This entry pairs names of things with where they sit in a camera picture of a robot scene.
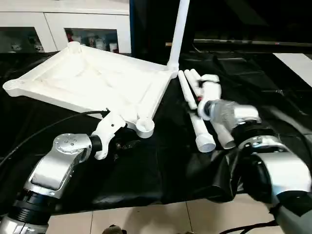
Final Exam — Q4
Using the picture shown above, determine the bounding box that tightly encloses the white plastic table leg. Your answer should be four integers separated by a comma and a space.
184, 69, 236, 150
166, 0, 191, 74
190, 69, 203, 82
177, 70, 217, 154

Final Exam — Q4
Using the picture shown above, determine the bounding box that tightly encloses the white plastic table top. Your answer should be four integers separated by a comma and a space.
2, 41, 180, 139

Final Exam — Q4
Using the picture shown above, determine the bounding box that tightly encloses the black plastic mat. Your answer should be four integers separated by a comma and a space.
0, 47, 312, 215

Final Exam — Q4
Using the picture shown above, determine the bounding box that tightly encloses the dark rounded robot body part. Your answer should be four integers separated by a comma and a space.
103, 224, 128, 234

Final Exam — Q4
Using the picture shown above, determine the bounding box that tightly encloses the white flat board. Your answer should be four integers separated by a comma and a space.
272, 53, 312, 88

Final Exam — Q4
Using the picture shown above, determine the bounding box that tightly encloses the white cabinet with glass doors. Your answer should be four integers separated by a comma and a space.
0, 4, 133, 54

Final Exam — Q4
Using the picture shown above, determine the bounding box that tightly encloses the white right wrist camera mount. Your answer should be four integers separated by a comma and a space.
196, 74, 223, 122

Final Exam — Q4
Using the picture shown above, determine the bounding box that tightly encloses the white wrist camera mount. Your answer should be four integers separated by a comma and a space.
196, 74, 223, 122
91, 110, 128, 161

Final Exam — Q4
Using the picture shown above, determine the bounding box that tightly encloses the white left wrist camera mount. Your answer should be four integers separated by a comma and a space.
91, 110, 128, 161

